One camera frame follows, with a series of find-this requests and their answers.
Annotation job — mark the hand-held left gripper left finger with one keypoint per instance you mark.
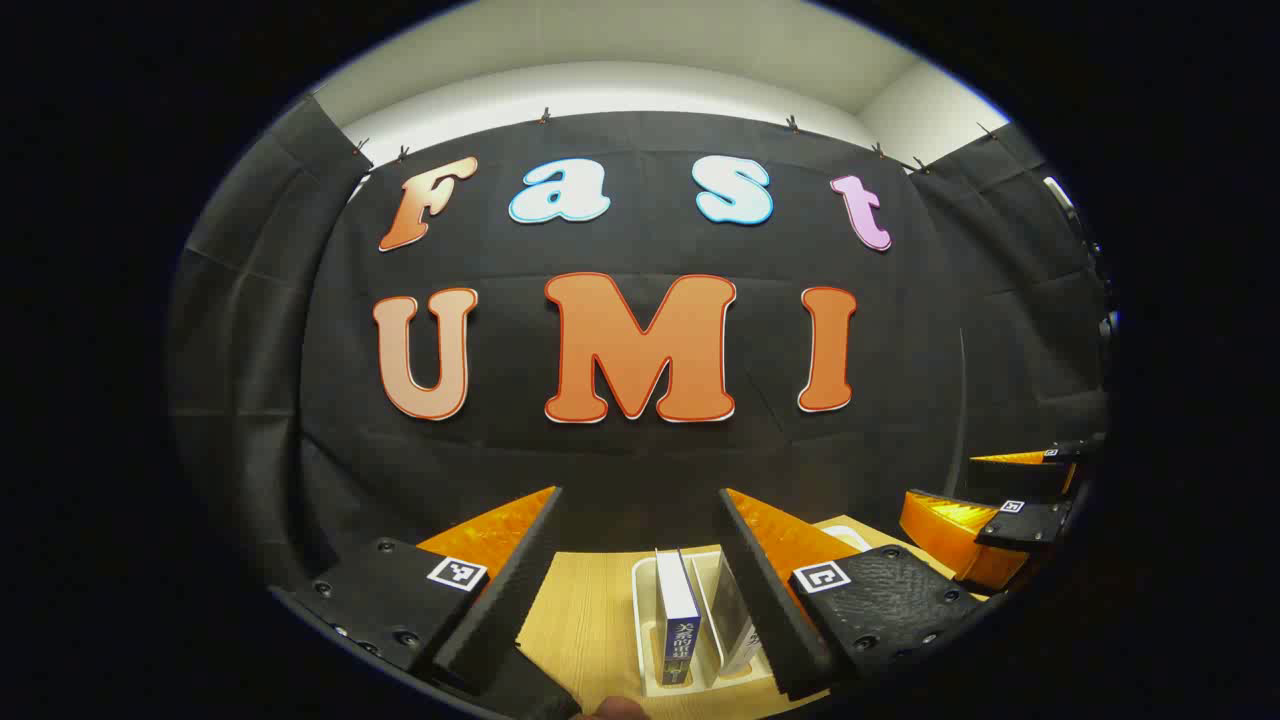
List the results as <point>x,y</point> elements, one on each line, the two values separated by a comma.
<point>500,590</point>

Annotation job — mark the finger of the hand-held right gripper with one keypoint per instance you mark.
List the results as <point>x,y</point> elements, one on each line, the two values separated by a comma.
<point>1020,478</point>
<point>1030,525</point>

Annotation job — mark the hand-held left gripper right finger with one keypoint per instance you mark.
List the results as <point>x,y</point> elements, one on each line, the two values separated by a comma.
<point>770,600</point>

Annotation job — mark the white book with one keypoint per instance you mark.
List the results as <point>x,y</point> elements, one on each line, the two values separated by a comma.
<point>745,645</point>

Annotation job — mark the blue book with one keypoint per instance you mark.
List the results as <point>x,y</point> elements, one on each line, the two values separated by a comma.
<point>678,610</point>

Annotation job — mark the white bookshelf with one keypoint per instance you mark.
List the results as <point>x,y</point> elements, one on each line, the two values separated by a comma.
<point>643,620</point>

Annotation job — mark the row of small cloth clips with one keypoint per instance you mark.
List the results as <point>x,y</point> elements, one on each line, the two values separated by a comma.
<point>545,116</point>

